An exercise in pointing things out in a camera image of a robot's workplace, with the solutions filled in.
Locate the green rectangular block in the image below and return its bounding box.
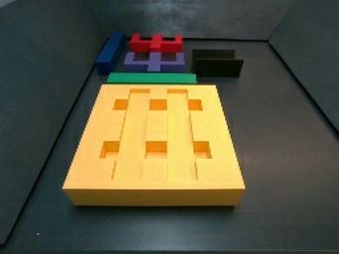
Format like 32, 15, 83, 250
107, 72, 198, 84

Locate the yellow slotted board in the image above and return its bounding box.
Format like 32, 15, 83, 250
63, 84, 246, 206

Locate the purple fork-shaped block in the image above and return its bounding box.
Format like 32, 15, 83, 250
123, 52, 186, 73

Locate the blue long rectangular block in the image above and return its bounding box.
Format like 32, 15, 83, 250
95, 32, 124, 75

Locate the red fork-shaped block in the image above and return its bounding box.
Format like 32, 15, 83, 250
130, 34, 183, 54

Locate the black angle bracket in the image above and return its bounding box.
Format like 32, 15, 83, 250
192, 50, 244, 77

